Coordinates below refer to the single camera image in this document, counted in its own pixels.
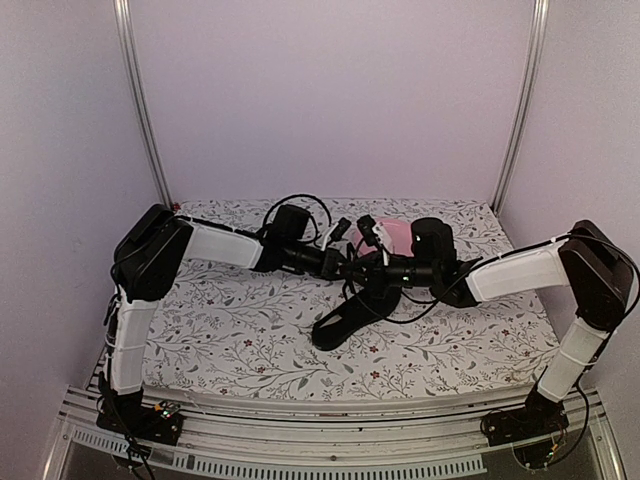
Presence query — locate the left aluminium frame post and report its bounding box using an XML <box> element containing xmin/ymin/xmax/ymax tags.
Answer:
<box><xmin>113</xmin><ymin>0</ymin><xmax>174</xmax><ymax>208</ymax></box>

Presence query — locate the right aluminium frame post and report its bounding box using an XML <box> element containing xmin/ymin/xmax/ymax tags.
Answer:
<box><xmin>491</xmin><ymin>0</ymin><xmax>550</xmax><ymax>217</ymax></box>

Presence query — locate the black shoelace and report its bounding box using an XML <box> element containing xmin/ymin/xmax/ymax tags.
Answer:
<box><xmin>340</xmin><ymin>241</ymin><xmax>373</xmax><ymax>295</ymax></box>

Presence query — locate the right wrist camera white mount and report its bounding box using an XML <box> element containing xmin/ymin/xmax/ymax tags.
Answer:
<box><xmin>356</xmin><ymin>215</ymin><xmax>393</xmax><ymax>266</ymax></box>

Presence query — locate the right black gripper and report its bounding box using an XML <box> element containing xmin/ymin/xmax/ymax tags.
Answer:
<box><xmin>339</xmin><ymin>247</ymin><xmax>438</xmax><ymax>299</ymax></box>

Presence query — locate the floral patterned table mat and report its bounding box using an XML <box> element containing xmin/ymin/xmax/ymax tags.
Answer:
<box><xmin>99</xmin><ymin>197</ymin><xmax>574</xmax><ymax>402</ymax></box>

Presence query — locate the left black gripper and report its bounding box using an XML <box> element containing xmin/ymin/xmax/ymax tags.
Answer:
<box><xmin>285</xmin><ymin>239</ymin><xmax>349</xmax><ymax>281</ymax></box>

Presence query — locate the black shoe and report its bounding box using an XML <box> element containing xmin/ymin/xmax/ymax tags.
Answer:
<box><xmin>311</xmin><ymin>288</ymin><xmax>401</xmax><ymax>351</ymax></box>

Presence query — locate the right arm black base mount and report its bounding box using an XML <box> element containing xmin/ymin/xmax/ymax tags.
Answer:
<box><xmin>480</xmin><ymin>399</ymin><xmax>569</xmax><ymax>446</ymax></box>

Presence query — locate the aluminium frame post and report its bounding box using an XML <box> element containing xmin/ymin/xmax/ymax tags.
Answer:
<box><xmin>491</xmin><ymin>0</ymin><xmax>550</xmax><ymax>217</ymax></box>
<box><xmin>113</xmin><ymin>0</ymin><xmax>174</xmax><ymax>208</ymax></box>

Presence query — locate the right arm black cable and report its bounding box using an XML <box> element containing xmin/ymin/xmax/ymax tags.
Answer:
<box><xmin>389</xmin><ymin>294</ymin><xmax>476</xmax><ymax>326</ymax></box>

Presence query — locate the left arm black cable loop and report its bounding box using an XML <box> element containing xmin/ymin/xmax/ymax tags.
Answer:
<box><xmin>262</xmin><ymin>193</ymin><xmax>334</xmax><ymax>236</ymax></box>

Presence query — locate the pink plate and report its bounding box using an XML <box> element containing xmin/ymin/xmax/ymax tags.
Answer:
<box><xmin>351</xmin><ymin>216</ymin><xmax>413</xmax><ymax>260</ymax></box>

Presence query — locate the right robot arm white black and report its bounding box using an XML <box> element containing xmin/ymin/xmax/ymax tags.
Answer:
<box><xmin>351</xmin><ymin>217</ymin><xmax>639</xmax><ymax>436</ymax></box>

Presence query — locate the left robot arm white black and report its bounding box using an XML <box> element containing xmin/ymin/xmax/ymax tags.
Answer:
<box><xmin>104</xmin><ymin>204</ymin><xmax>351</xmax><ymax>434</ymax></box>

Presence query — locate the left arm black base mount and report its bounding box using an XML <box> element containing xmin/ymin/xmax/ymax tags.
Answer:
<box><xmin>96</xmin><ymin>397</ymin><xmax>185</xmax><ymax>446</ymax></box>

